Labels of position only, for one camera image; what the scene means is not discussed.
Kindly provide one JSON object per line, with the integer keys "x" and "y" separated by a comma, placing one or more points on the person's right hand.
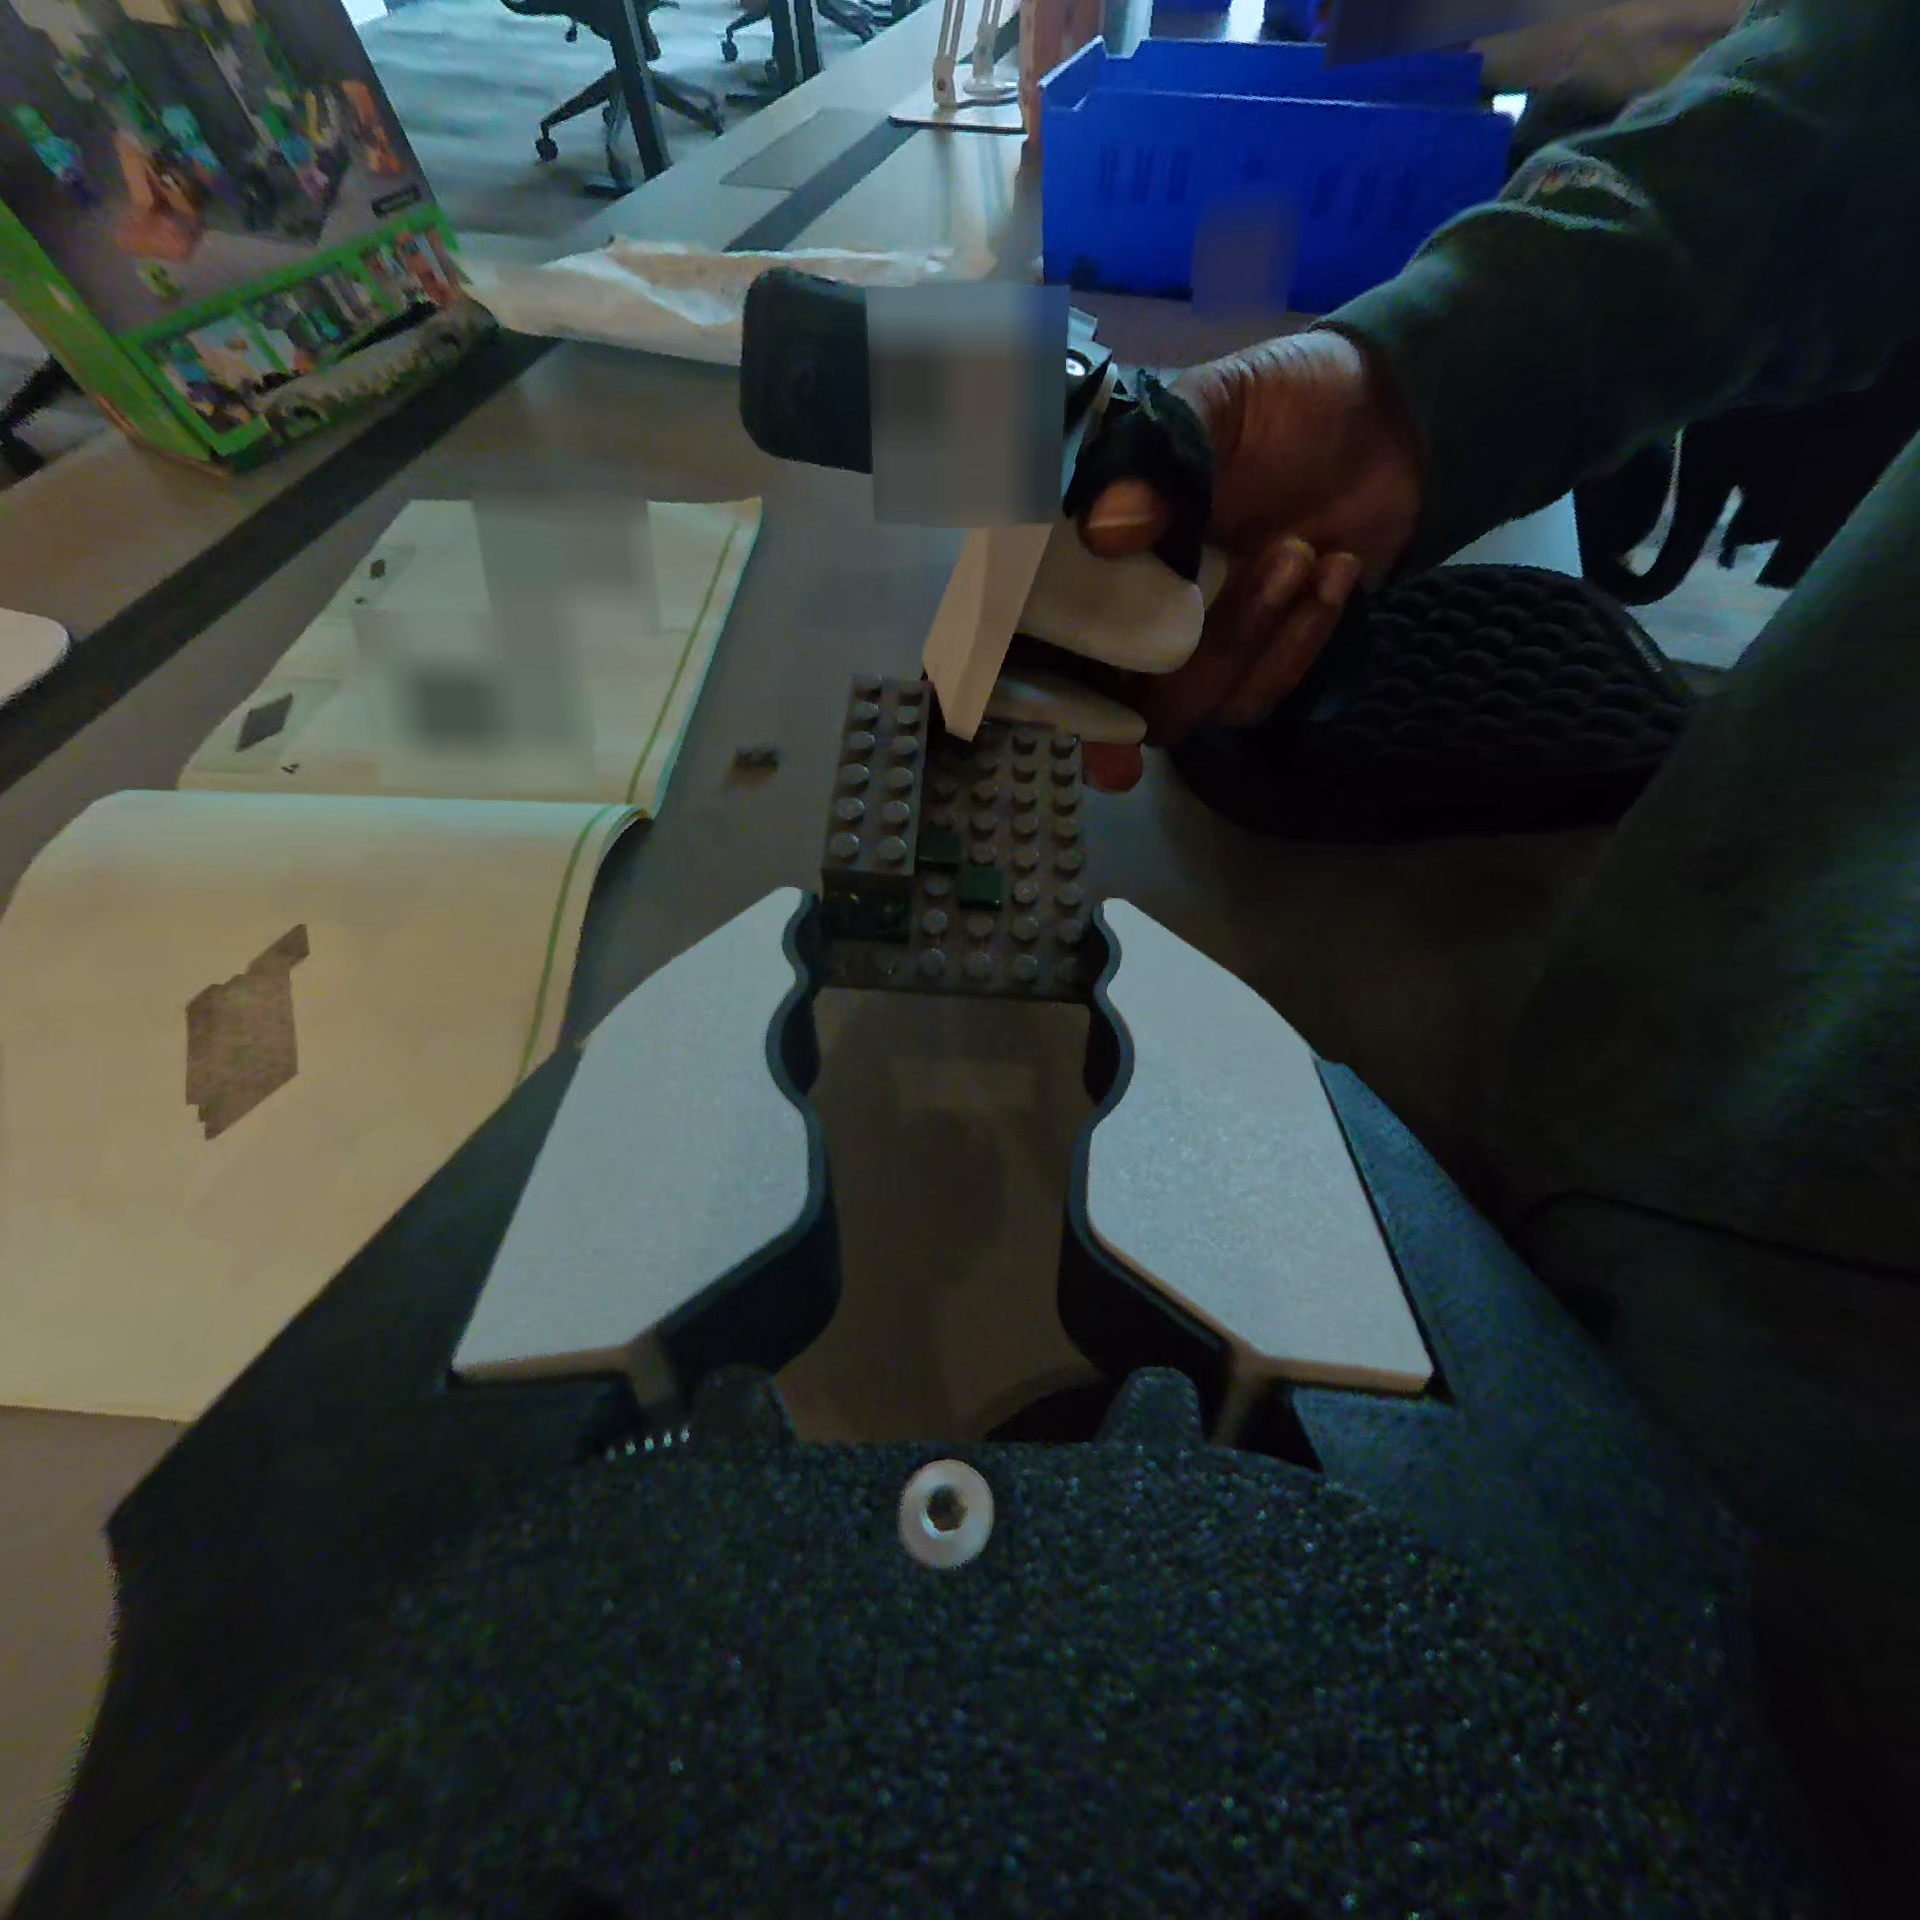
{"x": 1306, "y": 480}

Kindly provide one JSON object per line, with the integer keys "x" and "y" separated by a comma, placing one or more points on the white printed paper bag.
{"x": 675, "y": 292}

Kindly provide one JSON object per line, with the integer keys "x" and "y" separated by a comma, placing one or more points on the grey studded building plate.
{"x": 991, "y": 854}

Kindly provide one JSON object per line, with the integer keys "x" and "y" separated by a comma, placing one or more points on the blue plastic bin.
{"x": 1142, "y": 165}

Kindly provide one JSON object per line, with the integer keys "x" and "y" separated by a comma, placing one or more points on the adjacent grey desk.
{"x": 90, "y": 509}

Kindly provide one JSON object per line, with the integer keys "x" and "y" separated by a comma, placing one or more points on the black office chair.
{"x": 781, "y": 24}
{"x": 616, "y": 75}

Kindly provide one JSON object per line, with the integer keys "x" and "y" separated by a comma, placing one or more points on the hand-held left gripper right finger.
{"x": 1243, "y": 1184}

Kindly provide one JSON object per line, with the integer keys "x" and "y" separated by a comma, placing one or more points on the person's right forearm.
{"x": 1622, "y": 254}

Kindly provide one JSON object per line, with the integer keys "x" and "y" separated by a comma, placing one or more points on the black textured cushion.
{"x": 1471, "y": 704}

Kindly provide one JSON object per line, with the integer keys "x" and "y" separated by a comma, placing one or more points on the open instruction booklet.
{"x": 376, "y": 931}

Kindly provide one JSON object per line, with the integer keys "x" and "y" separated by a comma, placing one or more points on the small grey two-stud plate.
{"x": 754, "y": 757}

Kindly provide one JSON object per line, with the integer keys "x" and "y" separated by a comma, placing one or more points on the colourful printed toy box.
{"x": 225, "y": 180}

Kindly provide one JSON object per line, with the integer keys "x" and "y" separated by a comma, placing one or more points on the wooden stand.
{"x": 975, "y": 75}

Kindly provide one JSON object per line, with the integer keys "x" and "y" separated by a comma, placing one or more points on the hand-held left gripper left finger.
{"x": 645, "y": 1184}

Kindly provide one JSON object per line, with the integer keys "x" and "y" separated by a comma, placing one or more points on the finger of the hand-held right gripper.
{"x": 984, "y": 629}

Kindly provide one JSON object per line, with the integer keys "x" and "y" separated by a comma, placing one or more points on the person's dark green hoodie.
{"x": 1723, "y": 973}

